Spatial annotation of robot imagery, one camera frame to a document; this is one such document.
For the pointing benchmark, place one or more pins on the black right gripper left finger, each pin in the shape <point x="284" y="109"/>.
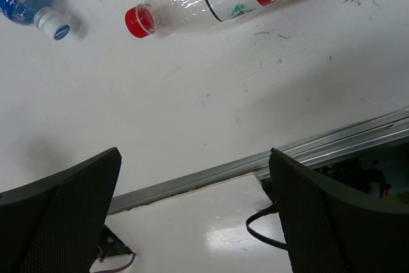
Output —
<point x="54" y="224"/>

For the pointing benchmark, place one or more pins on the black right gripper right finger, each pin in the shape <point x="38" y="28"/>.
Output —
<point x="330" y="227"/>

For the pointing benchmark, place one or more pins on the blue label plastic bottle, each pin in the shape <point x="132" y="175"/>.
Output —
<point x="37" y="13"/>

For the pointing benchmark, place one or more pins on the aluminium table rail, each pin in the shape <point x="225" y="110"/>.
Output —
<point x="313" y="151"/>

